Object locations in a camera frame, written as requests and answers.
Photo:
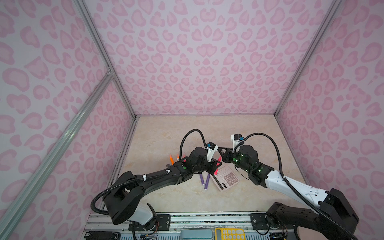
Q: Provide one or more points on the black stapler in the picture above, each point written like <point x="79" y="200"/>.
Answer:
<point x="102" y="235"/>

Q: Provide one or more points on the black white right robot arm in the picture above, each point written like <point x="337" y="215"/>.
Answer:
<point x="327" y="212"/>

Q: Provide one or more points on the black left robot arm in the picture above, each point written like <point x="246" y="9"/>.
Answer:
<point x="123" y="197"/>

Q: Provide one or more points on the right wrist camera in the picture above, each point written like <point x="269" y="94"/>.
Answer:
<point x="236" y="140"/>

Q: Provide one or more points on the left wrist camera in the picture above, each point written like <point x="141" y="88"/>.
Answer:
<point x="211" y="149"/>

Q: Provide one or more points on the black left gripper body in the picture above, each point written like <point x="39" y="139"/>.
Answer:
<point x="203" y="167"/>

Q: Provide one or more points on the purple highlighter pen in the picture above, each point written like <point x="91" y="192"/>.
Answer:
<point x="207" y="182"/>
<point x="202" y="179"/>

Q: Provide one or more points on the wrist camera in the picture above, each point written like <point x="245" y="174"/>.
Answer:
<point x="236" y="140"/>
<point x="211" y="149"/>

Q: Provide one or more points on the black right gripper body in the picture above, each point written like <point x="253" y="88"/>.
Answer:
<point x="236" y="160"/>

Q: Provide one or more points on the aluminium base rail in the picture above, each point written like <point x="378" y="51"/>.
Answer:
<point x="169" y="226"/>

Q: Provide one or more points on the yellow calculator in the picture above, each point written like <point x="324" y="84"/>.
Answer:
<point x="229" y="234"/>

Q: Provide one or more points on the diagonal aluminium frame bar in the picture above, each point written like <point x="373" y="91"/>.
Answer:
<point x="20" y="205"/>

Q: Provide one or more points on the white pink calculator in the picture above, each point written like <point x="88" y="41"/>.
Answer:
<point x="225" y="178"/>

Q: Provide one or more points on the grey metal pencil case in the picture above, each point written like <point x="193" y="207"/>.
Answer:
<point x="196" y="234"/>

